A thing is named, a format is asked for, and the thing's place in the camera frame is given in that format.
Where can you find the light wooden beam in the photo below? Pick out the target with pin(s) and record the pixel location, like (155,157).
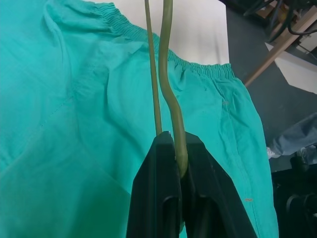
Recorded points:
(272,53)

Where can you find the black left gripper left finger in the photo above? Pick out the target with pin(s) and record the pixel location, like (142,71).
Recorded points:
(153,188)

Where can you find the teal green shorts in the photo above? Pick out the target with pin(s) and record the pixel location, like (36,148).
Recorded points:
(74,124)

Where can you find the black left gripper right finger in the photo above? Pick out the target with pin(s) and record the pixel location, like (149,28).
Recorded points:
(210,193)

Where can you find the blue grey cloth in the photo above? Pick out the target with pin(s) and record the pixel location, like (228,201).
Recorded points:
(294,138)

